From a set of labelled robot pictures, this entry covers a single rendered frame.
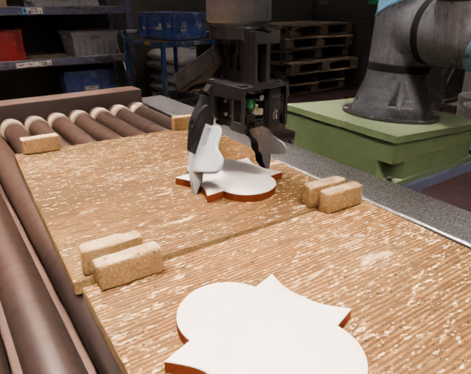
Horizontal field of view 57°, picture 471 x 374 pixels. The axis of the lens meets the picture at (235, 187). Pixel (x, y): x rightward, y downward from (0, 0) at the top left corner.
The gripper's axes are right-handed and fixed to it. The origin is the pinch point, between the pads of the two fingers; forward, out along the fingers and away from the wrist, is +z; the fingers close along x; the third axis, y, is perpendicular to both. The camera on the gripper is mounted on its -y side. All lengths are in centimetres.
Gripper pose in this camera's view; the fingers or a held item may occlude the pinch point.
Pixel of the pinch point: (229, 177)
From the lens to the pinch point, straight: 60.3
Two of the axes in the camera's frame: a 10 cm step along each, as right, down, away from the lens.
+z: 0.0, 9.2, 4.0
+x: 7.8, -2.5, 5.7
